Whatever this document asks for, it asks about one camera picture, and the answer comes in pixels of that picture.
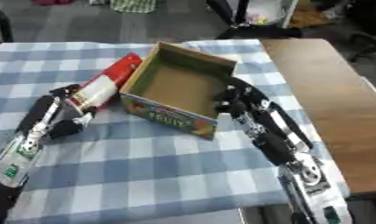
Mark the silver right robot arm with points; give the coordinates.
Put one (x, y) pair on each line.
(311, 189)

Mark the tan cardboard box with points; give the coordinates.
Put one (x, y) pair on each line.
(180, 87)

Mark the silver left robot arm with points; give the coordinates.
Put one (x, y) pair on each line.
(15, 172)

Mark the red object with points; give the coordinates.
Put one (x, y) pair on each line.
(52, 1)

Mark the red and white bottle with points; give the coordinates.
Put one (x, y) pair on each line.
(103, 82)

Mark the white bag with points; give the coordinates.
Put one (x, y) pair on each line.
(270, 11)

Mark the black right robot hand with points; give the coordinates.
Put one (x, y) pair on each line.
(270, 137)

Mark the green checked cloth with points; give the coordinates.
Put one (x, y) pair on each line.
(132, 5)

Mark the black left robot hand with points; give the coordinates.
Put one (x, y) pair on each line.
(37, 112)

